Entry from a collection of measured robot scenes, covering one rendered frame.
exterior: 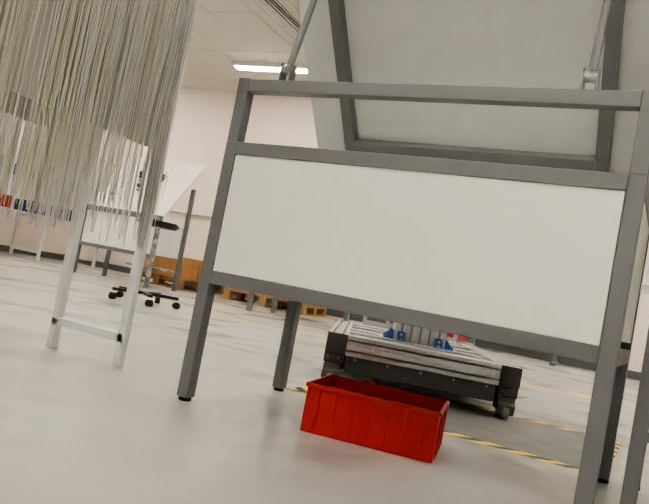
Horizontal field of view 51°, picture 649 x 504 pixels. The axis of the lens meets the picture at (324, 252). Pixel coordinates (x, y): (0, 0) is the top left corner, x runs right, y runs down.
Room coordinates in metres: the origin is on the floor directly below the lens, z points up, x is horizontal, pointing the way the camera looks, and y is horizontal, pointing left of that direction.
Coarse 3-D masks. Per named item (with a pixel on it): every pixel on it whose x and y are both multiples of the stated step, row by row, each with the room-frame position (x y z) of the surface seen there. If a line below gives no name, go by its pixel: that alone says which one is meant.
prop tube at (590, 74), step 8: (608, 0) 1.64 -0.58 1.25; (608, 8) 1.64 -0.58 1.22; (600, 16) 1.64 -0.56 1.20; (608, 16) 1.63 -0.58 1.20; (600, 24) 1.63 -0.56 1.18; (600, 32) 1.62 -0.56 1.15; (600, 40) 1.62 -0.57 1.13; (600, 48) 1.61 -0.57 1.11; (592, 56) 1.61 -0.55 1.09; (600, 56) 1.61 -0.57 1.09; (592, 64) 1.60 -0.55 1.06; (592, 72) 1.59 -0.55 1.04; (584, 80) 1.60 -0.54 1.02; (592, 80) 1.59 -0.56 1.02
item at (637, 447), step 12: (648, 336) 1.63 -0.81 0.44; (648, 348) 1.63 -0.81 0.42; (648, 360) 1.63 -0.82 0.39; (648, 372) 1.63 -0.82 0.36; (648, 384) 1.63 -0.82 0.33; (648, 396) 1.62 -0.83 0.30; (636, 408) 1.63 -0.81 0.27; (648, 408) 1.62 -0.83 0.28; (636, 420) 1.63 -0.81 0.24; (648, 420) 1.62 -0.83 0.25; (636, 432) 1.63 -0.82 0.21; (648, 432) 1.62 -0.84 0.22; (636, 444) 1.63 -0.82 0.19; (636, 456) 1.63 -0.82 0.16; (636, 468) 1.62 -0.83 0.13; (624, 480) 1.63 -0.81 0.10; (636, 480) 1.62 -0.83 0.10; (624, 492) 1.63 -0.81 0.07; (636, 492) 1.62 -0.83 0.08
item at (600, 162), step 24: (336, 0) 2.16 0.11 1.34; (624, 0) 1.78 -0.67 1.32; (336, 24) 2.20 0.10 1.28; (336, 48) 2.25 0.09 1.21; (336, 72) 2.30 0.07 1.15; (600, 120) 1.97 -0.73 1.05; (360, 144) 2.41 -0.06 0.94; (384, 144) 2.37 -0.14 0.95; (408, 144) 2.34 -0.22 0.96; (432, 144) 2.31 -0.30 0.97; (600, 144) 2.00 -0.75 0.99; (576, 168) 2.08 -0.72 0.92; (600, 168) 2.04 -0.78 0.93
